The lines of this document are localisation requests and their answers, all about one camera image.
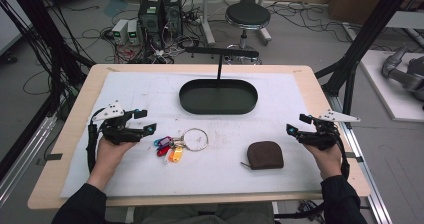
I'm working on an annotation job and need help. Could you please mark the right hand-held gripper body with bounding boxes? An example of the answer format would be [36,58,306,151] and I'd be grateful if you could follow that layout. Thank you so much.
[296,109,362,151]

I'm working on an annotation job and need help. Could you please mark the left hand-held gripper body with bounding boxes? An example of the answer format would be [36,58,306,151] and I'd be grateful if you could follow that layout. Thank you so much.
[91,99,145,146]

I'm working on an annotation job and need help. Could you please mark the key ring with coloured tags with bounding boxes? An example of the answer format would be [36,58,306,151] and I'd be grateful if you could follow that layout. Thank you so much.
[153,127,210,164]

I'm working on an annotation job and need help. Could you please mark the brown coin purse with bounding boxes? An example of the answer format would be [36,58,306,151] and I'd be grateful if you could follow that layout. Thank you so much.
[240,140,285,171]

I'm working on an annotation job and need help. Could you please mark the black oval tray with hanger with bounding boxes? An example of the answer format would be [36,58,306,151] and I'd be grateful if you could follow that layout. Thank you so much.
[178,46,260,116]

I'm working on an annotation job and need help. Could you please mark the person's right hand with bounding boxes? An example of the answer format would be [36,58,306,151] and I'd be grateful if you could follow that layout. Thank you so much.
[302,142,344,181]

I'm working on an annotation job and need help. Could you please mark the person's left hand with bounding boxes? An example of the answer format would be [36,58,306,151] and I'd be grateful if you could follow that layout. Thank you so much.
[87,137,138,189]

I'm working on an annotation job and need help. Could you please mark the black tape strip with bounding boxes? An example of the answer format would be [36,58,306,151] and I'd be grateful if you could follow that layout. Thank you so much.
[344,151,365,164]
[44,152,64,162]

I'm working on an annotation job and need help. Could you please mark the white platform board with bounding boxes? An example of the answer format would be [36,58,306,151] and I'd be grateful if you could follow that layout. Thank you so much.
[359,49,424,124]

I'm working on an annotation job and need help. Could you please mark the grey power supply unit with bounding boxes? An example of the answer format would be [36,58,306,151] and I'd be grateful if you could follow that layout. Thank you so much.
[111,18,130,46]
[126,19,141,46]

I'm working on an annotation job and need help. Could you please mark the white table mat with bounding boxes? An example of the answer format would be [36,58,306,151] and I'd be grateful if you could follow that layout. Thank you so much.
[59,71,323,199]

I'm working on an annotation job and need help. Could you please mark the black computer tower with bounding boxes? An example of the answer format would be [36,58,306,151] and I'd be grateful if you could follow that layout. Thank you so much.
[137,0,165,51]
[162,0,184,39]

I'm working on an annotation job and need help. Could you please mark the person's legs in grey trousers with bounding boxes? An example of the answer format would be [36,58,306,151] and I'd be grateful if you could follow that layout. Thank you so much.
[132,201,276,224]

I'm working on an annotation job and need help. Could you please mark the white metal stand leg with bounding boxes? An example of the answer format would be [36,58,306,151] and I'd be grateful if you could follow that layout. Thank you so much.
[199,0,217,47]

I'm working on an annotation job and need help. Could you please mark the black round stool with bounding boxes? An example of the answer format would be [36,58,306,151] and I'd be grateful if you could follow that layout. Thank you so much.
[224,0,272,66]

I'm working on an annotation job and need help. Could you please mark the cardboard box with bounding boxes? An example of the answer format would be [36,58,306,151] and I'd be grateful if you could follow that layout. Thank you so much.
[327,0,412,27]

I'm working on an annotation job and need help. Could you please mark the aluminium rail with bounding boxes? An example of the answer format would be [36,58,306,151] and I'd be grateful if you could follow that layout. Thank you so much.
[0,113,58,207]
[327,93,395,224]

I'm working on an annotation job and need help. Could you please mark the tangle of black floor cables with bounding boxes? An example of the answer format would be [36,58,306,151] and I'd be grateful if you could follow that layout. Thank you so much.
[270,1,355,44]

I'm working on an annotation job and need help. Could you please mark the black frame post with cables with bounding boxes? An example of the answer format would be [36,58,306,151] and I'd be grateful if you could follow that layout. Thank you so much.
[0,0,97,95]

